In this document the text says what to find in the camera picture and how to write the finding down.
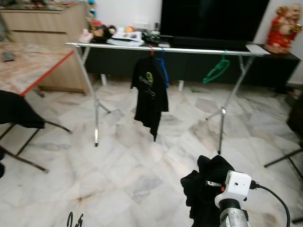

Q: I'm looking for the black fonemax print t-shirt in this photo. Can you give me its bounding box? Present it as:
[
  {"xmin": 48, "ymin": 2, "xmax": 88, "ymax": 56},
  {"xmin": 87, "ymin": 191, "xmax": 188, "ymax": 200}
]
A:
[
  {"xmin": 180, "ymin": 155, "xmax": 235, "ymax": 227},
  {"xmin": 131, "ymin": 56, "xmax": 169, "ymax": 141}
]

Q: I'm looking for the green plastic hanger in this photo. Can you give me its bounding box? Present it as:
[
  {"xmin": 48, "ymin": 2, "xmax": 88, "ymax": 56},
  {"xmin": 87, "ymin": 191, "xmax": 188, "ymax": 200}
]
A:
[{"xmin": 203, "ymin": 51, "xmax": 231, "ymax": 85}]

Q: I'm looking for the blue plastic hanger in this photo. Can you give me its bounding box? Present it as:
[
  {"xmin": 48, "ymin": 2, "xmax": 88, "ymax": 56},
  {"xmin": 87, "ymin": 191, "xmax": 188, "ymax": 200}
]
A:
[{"xmin": 157, "ymin": 47, "xmax": 170, "ymax": 89}]

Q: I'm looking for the black folding chair white dot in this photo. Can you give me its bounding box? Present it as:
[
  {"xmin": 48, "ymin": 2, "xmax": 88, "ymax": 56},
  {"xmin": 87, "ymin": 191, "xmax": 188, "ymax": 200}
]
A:
[{"xmin": 264, "ymin": 147, "xmax": 303, "ymax": 180}]

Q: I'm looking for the black television console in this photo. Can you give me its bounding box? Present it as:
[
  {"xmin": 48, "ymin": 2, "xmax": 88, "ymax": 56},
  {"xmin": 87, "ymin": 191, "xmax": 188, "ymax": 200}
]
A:
[{"xmin": 80, "ymin": 38, "xmax": 301, "ymax": 88}]

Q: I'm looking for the white paper sheet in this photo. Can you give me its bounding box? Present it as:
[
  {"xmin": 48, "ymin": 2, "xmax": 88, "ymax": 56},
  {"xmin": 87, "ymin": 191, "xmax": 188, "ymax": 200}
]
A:
[{"xmin": 246, "ymin": 44, "xmax": 270, "ymax": 56}]

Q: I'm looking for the black soundbar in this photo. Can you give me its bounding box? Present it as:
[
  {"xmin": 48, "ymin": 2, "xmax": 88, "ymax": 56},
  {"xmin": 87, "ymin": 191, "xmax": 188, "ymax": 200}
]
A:
[{"xmin": 170, "ymin": 36, "xmax": 249, "ymax": 48}]

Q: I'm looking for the silver metal clothes rack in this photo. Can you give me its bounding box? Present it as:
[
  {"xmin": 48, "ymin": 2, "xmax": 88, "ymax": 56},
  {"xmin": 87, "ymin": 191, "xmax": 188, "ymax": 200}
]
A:
[{"xmin": 65, "ymin": 42, "xmax": 271, "ymax": 155}]

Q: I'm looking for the black flat television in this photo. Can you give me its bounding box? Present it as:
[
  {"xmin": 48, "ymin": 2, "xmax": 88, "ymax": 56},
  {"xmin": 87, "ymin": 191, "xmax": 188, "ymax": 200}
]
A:
[{"xmin": 160, "ymin": 0, "xmax": 270, "ymax": 43}]

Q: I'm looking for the red laughing Buddha statue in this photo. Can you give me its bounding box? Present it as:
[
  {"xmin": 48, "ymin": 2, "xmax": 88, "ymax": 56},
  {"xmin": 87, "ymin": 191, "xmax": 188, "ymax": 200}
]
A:
[{"xmin": 265, "ymin": 5, "xmax": 302, "ymax": 54}]

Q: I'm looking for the stack of white papers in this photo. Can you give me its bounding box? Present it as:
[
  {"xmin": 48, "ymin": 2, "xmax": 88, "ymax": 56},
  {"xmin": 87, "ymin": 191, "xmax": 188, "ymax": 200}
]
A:
[{"xmin": 107, "ymin": 35, "xmax": 145, "ymax": 46}]

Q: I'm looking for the black metal chair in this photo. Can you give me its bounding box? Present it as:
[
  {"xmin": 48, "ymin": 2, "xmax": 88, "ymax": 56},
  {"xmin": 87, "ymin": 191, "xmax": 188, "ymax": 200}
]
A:
[{"xmin": 0, "ymin": 90, "xmax": 72, "ymax": 173}]

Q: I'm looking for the pink tissue box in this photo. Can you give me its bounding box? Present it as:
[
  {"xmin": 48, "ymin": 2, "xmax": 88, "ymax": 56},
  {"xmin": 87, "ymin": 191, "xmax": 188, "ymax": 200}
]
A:
[{"xmin": 78, "ymin": 29, "xmax": 94, "ymax": 43}]

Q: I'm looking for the black draped cloth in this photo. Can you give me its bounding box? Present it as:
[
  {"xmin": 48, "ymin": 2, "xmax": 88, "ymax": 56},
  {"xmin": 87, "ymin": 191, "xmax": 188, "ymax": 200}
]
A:
[{"xmin": 0, "ymin": 90, "xmax": 46, "ymax": 129}]

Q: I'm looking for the marble table red edge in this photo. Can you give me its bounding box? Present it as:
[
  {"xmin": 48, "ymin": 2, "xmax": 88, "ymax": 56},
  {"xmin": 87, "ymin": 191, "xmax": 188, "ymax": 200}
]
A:
[{"xmin": 0, "ymin": 42, "xmax": 75, "ymax": 96}]

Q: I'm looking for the light wooden cabinet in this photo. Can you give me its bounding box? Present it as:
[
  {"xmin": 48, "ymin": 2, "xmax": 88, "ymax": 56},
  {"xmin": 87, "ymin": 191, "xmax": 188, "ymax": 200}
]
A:
[{"xmin": 0, "ymin": 2, "xmax": 95, "ymax": 93}]

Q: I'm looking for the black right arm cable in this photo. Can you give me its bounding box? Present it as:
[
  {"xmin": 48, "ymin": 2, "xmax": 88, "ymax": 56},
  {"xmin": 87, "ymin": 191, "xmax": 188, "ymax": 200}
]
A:
[{"xmin": 250, "ymin": 181, "xmax": 291, "ymax": 227}]

